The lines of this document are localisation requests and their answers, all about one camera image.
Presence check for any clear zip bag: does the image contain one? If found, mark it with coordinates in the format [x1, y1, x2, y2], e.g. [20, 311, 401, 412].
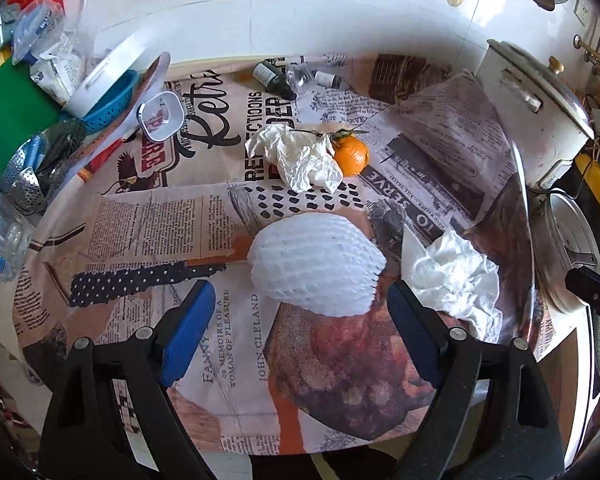
[11, 0, 65, 65]

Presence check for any dark green bottle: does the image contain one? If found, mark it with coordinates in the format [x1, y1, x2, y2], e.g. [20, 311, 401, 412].
[252, 59, 298, 101]

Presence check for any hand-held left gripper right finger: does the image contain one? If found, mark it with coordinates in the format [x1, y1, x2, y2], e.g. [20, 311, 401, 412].
[386, 279, 566, 480]

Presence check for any steel pot lid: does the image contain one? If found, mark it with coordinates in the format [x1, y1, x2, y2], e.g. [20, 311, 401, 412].
[532, 190, 600, 315]

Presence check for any white foam fruit net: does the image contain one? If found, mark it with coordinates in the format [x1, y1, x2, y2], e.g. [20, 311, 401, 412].
[247, 212, 388, 318]

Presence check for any white tissue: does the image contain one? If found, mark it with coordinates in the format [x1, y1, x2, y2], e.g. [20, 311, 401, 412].
[401, 224, 503, 342]
[244, 124, 344, 195]

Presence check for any white rice cooker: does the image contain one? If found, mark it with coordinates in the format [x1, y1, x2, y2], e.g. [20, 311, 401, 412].
[475, 39, 596, 192]

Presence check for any clear plastic container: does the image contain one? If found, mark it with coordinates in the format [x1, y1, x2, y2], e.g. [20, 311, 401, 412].
[0, 177, 36, 282]

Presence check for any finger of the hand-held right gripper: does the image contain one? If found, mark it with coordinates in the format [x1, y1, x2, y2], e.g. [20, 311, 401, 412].
[565, 266, 600, 322]

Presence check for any brass wall hook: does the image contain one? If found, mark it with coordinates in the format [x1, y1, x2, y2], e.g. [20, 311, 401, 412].
[573, 34, 600, 67]

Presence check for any white printed plastic bag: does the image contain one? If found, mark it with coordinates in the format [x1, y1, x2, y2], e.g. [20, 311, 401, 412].
[29, 35, 88, 107]

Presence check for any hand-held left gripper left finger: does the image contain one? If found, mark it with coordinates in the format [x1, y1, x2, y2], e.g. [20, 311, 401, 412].
[39, 279, 218, 480]

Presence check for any small white square dish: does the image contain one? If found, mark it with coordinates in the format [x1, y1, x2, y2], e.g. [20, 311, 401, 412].
[137, 91, 186, 142]

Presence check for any white round lid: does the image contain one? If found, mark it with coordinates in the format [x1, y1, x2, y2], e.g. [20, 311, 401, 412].
[62, 30, 147, 118]

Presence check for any blue plastic colander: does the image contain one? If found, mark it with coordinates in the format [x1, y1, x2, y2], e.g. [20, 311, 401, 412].
[74, 70, 140, 132]

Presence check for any steel steamer basket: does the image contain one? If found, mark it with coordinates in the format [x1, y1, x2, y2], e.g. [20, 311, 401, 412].
[0, 120, 88, 216]

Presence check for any newspaper print tablecloth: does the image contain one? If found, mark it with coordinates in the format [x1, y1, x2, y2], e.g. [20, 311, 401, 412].
[12, 52, 556, 456]

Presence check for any green board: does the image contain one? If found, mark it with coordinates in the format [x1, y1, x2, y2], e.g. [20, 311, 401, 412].
[0, 45, 62, 181]

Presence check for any orange tangerine with stem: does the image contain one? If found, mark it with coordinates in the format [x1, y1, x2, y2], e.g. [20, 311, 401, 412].
[330, 129, 370, 178]

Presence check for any clear glass bottle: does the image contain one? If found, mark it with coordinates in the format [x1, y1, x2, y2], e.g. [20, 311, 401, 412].
[286, 62, 317, 96]

